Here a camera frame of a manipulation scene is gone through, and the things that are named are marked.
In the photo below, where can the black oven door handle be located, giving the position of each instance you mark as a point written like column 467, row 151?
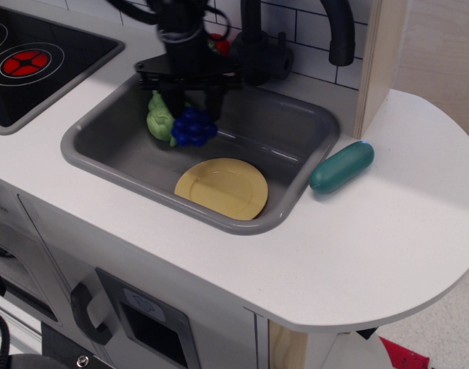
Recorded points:
column 80, row 300

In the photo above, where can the light wooden side panel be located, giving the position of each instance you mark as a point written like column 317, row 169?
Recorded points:
column 382, row 49

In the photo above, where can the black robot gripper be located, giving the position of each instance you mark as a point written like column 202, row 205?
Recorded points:
column 188, row 60

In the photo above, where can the red object on floor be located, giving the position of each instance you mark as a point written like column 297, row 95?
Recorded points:
column 404, row 358

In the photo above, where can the green toy lettuce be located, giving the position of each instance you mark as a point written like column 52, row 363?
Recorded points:
column 159, row 119

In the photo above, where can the black toy faucet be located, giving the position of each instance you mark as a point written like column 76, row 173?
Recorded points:
column 261, row 61

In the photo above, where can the blue toy blueberries cluster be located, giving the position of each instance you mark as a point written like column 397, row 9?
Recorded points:
column 193, row 128

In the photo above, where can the red toy pepper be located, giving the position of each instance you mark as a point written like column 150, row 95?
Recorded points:
column 219, row 44

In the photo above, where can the grey plastic sink basin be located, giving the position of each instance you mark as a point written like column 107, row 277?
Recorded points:
column 284, row 138

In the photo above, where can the white toy oven door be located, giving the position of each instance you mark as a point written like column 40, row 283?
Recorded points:
column 159, row 316

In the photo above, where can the teal toy cucumber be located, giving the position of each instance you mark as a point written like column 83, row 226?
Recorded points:
column 340, row 168

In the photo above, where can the yellow toy plate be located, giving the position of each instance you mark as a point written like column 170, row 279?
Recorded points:
column 229, row 186

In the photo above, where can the black toy stovetop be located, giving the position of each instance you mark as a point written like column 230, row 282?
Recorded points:
column 41, row 61

